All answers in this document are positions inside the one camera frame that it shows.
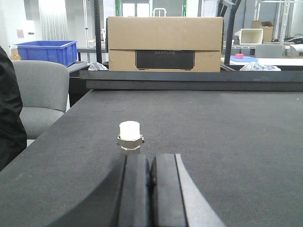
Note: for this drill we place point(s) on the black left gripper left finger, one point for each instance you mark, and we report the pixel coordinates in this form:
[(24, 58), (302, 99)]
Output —
[(134, 208)]

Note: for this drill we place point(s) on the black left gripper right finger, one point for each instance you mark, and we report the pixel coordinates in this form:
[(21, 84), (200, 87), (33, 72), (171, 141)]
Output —
[(176, 200)]

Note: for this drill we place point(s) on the metal valve with white cap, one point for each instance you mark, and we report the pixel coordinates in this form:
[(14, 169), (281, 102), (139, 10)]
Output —
[(130, 138)]

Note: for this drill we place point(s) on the large cardboard box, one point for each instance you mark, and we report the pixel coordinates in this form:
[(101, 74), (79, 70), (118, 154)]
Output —
[(165, 43)]

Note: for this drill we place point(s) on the small brown cardboard box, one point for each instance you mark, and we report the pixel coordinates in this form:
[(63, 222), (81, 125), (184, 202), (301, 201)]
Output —
[(267, 27)]

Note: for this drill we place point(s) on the person in black clothing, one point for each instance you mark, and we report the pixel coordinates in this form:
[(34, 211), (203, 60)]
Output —
[(13, 137)]

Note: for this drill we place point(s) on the left crumpled plastic bag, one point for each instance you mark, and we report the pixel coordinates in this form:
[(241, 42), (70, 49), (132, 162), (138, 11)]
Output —
[(95, 66)]

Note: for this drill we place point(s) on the crumpled plastic bag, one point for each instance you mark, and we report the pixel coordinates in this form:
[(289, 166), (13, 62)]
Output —
[(255, 66), (95, 66)]

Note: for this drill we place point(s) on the grey fabric chair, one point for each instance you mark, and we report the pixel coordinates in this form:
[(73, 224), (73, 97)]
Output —
[(44, 90)]

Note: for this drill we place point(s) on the right crumpled plastic bag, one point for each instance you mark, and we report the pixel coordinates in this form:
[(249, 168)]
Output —
[(255, 66)]

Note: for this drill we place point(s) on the pink tape roll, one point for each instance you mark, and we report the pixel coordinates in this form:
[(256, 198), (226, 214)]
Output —
[(239, 56)]

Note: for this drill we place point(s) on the light blue tray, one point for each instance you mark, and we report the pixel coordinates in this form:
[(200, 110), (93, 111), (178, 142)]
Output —
[(244, 60)]

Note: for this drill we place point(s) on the blue plastic crate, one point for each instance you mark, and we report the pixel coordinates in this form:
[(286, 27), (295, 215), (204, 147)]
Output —
[(63, 52)]

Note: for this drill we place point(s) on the white table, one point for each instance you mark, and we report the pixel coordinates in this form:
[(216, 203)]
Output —
[(272, 61)]

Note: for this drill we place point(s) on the grey office chair back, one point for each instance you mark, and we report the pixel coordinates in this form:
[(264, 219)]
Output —
[(268, 51)]

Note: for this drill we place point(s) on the white open bin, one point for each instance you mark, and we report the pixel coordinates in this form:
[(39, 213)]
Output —
[(250, 35)]

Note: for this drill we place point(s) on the amber liquid bottle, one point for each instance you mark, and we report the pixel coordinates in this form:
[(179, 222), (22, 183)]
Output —
[(14, 53)]

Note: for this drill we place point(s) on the black conveyor end rail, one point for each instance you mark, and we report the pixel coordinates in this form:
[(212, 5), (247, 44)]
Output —
[(260, 81)]

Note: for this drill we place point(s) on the black angled post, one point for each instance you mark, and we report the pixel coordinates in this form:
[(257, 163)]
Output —
[(233, 6)]

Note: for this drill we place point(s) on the black vertical post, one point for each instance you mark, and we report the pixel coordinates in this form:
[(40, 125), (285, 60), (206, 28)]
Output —
[(97, 31)]

